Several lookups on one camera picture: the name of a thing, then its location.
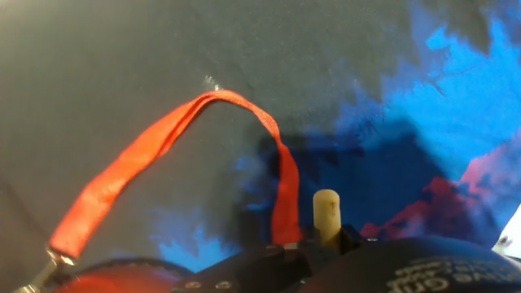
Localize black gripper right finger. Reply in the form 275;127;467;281
300;226;521;293

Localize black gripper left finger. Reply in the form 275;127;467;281
170;241;313;293

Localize light wooden drumstick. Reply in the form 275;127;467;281
312;189;342;249

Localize blue black printed cloth mat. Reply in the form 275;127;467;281
0;0;521;273

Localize red drum with red strap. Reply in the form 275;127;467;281
11;89;304;293

